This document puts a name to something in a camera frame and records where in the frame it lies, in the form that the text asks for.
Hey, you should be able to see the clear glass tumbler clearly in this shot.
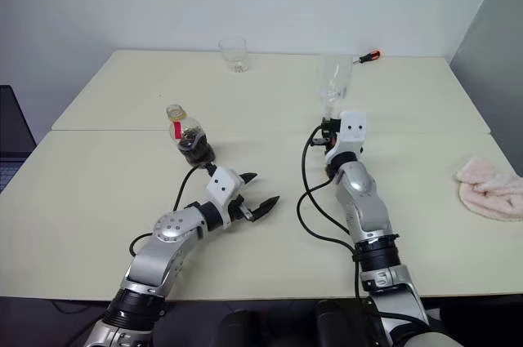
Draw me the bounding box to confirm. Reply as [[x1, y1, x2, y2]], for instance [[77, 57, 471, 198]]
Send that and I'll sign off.
[[218, 36, 248, 75]]

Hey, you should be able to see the plastic cola bottle red label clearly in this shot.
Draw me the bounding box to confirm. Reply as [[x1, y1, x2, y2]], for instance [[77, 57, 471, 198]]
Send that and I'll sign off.
[[165, 104, 216, 167]]

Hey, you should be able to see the orange black handled screwdriver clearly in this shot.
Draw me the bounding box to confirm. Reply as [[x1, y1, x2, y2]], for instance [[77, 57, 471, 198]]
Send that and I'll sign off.
[[353, 50, 382, 65]]

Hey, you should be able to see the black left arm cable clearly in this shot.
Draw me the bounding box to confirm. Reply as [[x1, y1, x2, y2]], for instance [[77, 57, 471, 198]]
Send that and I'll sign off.
[[129, 162, 217, 259]]

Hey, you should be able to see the pink towel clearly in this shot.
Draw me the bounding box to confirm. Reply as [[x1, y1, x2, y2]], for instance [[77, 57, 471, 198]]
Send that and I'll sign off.
[[455, 155, 523, 222]]

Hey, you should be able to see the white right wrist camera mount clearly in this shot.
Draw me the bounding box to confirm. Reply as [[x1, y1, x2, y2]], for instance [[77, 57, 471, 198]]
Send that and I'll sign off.
[[324, 109, 368, 162]]

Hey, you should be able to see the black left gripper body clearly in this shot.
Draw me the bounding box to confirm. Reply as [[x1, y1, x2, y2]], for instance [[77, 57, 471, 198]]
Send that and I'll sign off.
[[226, 195, 257, 225]]

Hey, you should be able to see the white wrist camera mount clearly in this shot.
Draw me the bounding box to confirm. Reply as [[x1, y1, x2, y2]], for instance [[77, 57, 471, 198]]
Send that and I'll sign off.
[[324, 109, 368, 162], [205, 166, 243, 221]]

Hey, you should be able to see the clear plastic bottle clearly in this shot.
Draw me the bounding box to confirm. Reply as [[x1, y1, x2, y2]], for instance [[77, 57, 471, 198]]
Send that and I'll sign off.
[[315, 55, 355, 120]]

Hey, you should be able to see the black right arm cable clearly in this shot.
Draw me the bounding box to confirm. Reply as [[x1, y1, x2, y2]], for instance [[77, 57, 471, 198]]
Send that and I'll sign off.
[[297, 124, 371, 303]]

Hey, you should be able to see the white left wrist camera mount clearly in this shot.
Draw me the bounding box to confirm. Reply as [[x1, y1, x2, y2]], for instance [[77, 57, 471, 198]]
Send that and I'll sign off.
[[205, 166, 243, 221]]

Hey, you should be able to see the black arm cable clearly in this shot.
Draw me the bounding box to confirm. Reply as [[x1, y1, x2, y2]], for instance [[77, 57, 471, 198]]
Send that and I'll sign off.
[[297, 124, 371, 303], [129, 162, 217, 259]]

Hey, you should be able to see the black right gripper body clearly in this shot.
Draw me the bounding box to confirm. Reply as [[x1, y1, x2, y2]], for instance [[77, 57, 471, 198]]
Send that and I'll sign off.
[[311, 129, 342, 157]]

